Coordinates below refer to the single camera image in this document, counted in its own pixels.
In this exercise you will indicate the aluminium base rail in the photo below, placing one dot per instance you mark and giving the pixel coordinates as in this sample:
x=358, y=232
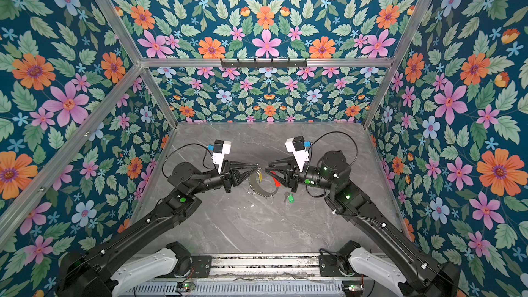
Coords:
x=264, y=266

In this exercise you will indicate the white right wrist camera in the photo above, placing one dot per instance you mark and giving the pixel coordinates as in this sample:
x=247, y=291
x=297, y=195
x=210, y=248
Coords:
x=299, y=148

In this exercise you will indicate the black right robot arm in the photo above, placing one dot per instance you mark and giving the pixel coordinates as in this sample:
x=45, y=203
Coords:
x=405, y=269

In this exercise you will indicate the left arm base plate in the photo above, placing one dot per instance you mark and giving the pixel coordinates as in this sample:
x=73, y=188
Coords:
x=198, y=267

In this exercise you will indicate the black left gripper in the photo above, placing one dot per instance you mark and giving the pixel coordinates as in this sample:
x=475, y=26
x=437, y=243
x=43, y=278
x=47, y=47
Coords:
x=229, y=174

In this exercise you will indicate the aluminium frame bars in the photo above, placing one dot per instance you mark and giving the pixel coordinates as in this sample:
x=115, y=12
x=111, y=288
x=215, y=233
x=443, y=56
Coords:
x=90, y=90

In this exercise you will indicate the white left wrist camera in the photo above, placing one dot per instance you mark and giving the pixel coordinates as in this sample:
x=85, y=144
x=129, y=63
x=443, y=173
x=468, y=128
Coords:
x=219, y=149

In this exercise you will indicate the silver keyring with red grip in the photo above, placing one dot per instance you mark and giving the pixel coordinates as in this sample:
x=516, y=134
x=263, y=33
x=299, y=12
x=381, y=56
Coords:
x=268, y=188

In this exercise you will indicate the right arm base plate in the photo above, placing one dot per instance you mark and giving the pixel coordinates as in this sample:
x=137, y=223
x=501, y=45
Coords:
x=329, y=267

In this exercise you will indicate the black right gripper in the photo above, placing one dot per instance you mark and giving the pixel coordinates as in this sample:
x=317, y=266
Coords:
x=294, y=177

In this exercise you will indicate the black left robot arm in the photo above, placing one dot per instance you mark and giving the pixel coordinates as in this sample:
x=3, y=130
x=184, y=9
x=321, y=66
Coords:
x=108, y=268

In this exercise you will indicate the white vented cable duct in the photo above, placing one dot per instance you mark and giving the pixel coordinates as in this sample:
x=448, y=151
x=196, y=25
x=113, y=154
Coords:
x=238, y=288

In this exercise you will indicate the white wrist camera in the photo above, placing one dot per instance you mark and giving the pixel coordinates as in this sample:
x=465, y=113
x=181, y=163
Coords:
x=299, y=148
x=219, y=149

